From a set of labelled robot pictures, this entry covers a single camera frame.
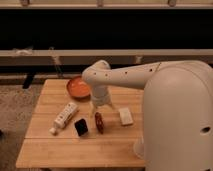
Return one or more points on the orange bowl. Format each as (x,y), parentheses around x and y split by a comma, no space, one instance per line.
(77,88)

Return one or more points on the black eraser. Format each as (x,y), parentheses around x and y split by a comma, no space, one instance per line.
(81,127)

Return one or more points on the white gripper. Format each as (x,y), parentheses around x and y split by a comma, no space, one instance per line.
(100,96)

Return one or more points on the white rectangular block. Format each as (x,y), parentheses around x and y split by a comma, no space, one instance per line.
(125,116)

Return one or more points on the white tube with cap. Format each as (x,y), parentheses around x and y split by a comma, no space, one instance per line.
(63,117)

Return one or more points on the wooden table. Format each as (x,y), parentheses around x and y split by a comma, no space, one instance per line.
(111,149)

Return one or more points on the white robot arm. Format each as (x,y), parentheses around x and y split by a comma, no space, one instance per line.
(177,110)

